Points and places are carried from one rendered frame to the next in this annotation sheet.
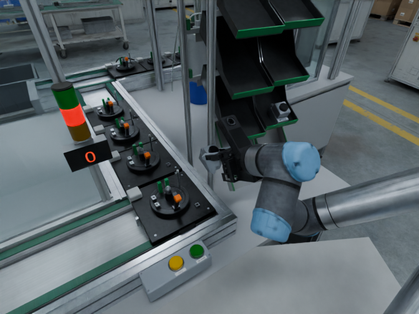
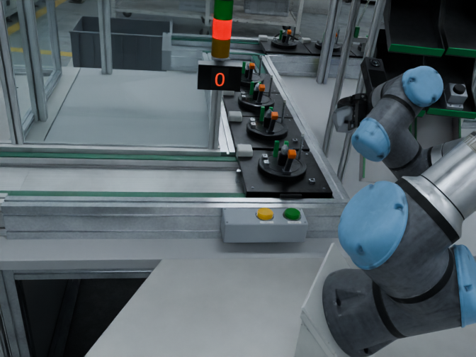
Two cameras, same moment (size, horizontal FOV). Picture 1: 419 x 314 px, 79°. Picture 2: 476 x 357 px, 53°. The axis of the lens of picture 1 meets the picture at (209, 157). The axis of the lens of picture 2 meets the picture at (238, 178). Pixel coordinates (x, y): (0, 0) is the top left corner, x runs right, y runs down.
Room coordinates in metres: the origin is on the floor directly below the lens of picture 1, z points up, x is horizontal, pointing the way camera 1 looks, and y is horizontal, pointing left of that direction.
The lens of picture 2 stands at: (-0.57, -0.21, 1.64)
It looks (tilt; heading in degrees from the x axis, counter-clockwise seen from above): 31 degrees down; 23
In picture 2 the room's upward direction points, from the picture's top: 6 degrees clockwise
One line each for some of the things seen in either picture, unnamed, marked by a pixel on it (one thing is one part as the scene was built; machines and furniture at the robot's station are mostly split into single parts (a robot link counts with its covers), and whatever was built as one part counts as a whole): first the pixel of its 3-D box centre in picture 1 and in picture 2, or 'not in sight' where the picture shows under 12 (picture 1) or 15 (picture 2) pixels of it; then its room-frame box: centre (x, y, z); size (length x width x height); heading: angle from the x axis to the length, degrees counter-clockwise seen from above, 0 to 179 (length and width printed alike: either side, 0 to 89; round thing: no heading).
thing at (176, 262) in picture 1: (176, 263); (265, 214); (0.37, 0.10, 0.96); 0.04 x 0.04 x 0.02
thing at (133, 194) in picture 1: (134, 195); (244, 153); (0.63, 0.28, 0.97); 0.05 x 0.05 x 0.04; 33
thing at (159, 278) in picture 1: (176, 268); (263, 224); (0.37, 0.10, 0.93); 0.21 x 0.07 x 0.06; 123
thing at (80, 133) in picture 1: (78, 129); (220, 47); (0.59, 0.37, 1.28); 0.05 x 0.05 x 0.05
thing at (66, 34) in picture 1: (53, 33); not in sight; (5.22, 2.97, 0.36); 0.60 x 0.40 x 0.15; 117
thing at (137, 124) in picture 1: (123, 127); (256, 93); (1.02, 0.41, 1.01); 0.24 x 0.24 x 0.13; 33
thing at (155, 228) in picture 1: (170, 203); (281, 172); (0.60, 0.14, 0.96); 0.24 x 0.24 x 0.02; 33
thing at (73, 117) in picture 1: (72, 113); (222, 27); (0.59, 0.37, 1.33); 0.05 x 0.05 x 0.05
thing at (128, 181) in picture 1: (141, 154); (268, 120); (0.81, 0.28, 1.01); 0.24 x 0.24 x 0.13; 33
